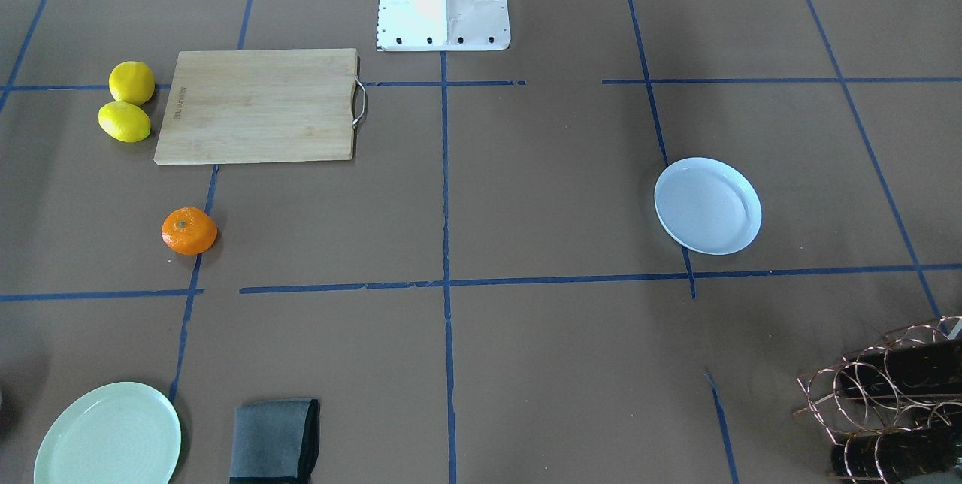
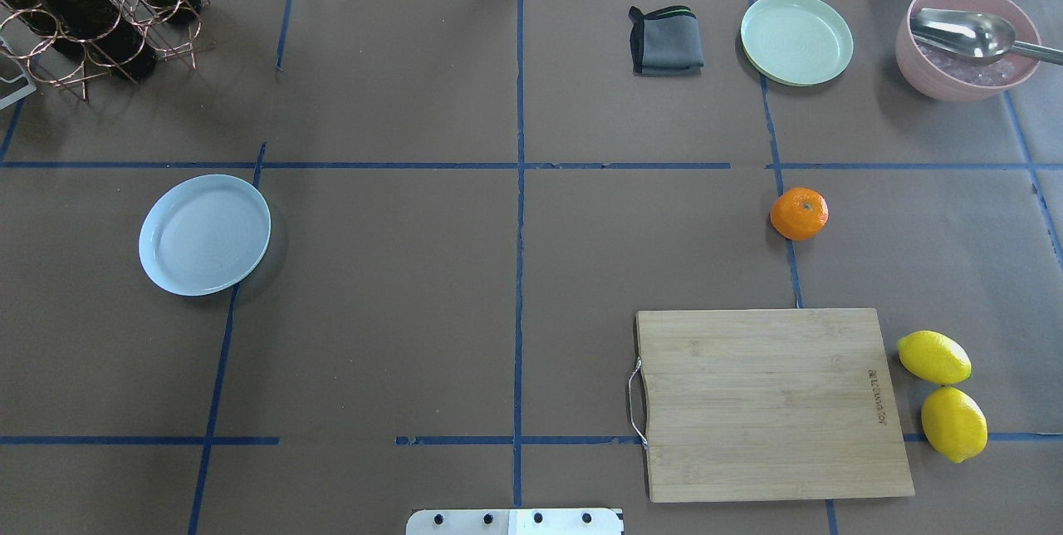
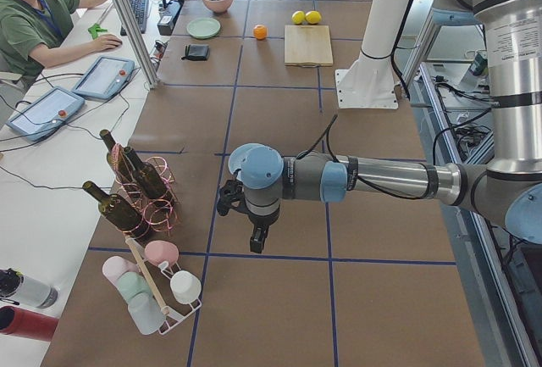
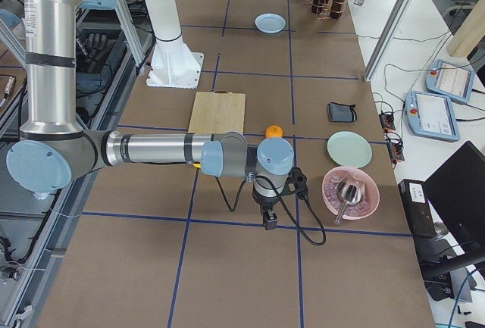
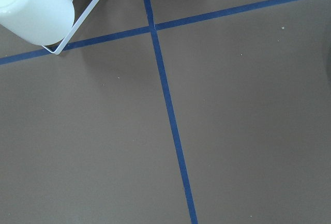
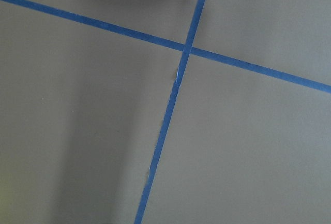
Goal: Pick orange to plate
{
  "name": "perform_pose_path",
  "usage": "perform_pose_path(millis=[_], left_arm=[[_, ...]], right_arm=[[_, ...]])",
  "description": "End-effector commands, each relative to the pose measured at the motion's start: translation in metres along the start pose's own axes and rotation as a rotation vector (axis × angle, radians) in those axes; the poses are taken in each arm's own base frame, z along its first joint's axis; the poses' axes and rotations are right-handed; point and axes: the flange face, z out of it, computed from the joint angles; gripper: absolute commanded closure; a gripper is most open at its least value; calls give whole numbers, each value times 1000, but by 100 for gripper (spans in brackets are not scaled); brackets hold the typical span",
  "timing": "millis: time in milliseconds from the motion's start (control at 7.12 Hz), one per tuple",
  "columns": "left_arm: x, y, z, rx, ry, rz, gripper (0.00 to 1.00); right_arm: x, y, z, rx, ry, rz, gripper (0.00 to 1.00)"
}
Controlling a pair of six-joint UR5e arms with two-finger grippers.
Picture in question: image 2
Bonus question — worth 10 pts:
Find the light blue plate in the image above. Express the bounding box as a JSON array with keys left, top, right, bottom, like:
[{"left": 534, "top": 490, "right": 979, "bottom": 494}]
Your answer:
[{"left": 138, "top": 173, "right": 271, "bottom": 297}]

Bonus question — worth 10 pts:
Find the light green plate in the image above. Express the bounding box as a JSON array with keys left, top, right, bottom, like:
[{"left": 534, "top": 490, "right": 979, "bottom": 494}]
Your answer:
[{"left": 739, "top": 0, "right": 855, "bottom": 87}]

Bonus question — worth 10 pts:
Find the folded grey cloth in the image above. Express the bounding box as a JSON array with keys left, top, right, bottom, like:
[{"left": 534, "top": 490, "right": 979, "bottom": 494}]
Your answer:
[{"left": 628, "top": 6, "right": 705, "bottom": 76}]

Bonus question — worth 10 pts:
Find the orange fruit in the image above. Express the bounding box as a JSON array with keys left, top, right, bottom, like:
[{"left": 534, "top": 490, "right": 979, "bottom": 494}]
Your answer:
[{"left": 767, "top": 187, "right": 829, "bottom": 241}]

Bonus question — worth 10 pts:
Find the bamboo cutting board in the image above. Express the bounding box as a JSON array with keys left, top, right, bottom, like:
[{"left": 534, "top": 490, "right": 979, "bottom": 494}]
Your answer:
[{"left": 634, "top": 308, "right": 914, "bottom": 503}]

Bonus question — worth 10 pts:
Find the upper yellow lemon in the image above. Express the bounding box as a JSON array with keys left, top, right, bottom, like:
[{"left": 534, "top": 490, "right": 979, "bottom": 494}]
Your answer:
[{"left": 897, "top": 330, "right": 972, "bottom": 386}]

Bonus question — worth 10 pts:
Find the yellow lemon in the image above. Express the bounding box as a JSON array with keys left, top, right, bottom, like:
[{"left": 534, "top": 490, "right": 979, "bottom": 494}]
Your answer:
[
  {"left": 897, "top": 330, "right": 972, "bottom": 386},
  {"left": 919, "top": 386, "right": 988, "bottom": 464}
]

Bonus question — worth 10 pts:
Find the pink bowl with ice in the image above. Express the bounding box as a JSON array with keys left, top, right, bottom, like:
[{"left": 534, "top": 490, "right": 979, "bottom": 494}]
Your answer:
[{"left": 894, "top": 0, "right": 1041, "bottom": 102}]

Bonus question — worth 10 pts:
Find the lower yellow lemon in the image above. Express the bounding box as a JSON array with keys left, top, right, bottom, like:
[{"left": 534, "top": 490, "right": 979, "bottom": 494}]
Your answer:
[{"left": 919, "top": 386, "right": 988, "bottom": 464}]

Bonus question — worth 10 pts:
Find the large metal spoon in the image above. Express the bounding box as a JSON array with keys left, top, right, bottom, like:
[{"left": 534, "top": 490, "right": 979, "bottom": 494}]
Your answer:
[{"left": 909, "top": 7, "right": 1062, "bottom": 65}]

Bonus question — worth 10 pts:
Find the dark green wine bottle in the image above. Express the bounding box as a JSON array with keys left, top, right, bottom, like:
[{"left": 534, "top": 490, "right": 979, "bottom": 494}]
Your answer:
[{"left": 38, "top": 0, "right": 157, "bottom": 83}]

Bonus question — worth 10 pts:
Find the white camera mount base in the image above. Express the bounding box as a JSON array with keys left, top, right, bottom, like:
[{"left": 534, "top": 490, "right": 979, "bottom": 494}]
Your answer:
[{"left": 405, "top": 508, "right": 625, "bottom": 534}]

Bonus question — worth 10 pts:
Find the copper wire bottle rack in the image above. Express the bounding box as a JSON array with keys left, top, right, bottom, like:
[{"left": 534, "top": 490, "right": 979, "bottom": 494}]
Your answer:
[{"left": 2, "top": 0, "right": 217, "bottom": 100}]

